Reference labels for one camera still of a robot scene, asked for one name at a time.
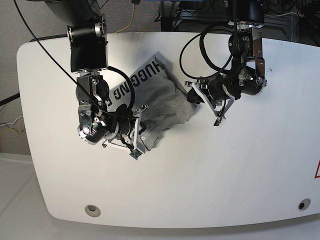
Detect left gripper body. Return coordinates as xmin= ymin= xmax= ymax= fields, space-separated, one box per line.
xmin=184 ymin=78 xmax=237 ymax=119

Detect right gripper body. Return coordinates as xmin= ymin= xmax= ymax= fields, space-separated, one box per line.
xmin=102 ymin=104 xmax=149 ymax=152

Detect grey T-shirt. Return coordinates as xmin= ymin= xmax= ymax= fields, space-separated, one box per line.
xmin=103 ymin=51 xmax=198 ymax=151

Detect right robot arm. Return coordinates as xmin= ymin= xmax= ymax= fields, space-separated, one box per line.
xmin=45 ymin=0 xmax=146 ymax=157

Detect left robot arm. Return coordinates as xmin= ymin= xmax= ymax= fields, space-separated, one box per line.
xmin=183 ymin=0 xmax=267 ymax=126

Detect black table leg base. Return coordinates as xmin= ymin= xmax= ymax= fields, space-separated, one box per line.
xmin=160 ymin=16 xmax=174 ymax=32

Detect left table grommet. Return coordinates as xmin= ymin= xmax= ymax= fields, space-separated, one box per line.
xmin=84 ymin=204 xmax=101 ymax=218

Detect table grommet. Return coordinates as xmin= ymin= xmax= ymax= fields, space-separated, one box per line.
xmin=298 ymin=198 xmax=311 ymax=211
xmin=84 ymin=204 xmax=101 ymax=218

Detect right table grommet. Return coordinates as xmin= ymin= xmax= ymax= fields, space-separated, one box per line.
xmin=298 ymin=198 xmax=311 ymax=211

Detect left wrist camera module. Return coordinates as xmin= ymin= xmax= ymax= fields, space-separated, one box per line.
xmin=129 ymin=146 xmax=146 ymax=160

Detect yellow cable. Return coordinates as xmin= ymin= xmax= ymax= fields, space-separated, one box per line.
xmin=114 ymin=3 xmax=136 ymax=34

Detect white cable on floor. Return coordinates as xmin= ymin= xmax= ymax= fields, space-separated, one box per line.
xmin=0 ymin=114 xmax=24 ymax=126

